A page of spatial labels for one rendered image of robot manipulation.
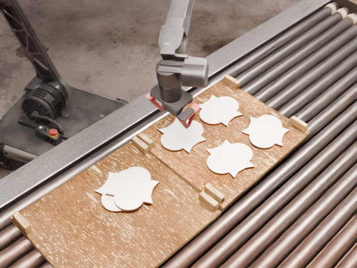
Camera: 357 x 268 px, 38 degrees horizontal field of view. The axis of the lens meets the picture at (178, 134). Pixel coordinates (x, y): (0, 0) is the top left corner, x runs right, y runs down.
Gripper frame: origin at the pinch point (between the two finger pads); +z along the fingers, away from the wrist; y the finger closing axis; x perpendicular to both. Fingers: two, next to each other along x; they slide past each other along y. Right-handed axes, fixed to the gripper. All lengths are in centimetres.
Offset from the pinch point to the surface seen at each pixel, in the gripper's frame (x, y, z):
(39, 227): 45.6, 3.5, 2.6
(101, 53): -68, 148, 119
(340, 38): -83, -4, 30
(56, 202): 38.1, 6.8, 4.1
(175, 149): 3.3, -1.7, 10.5
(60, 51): -51, 167, 115
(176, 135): -1.0, 1.8, 11.3
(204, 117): -12.4, 1.1, 13.6
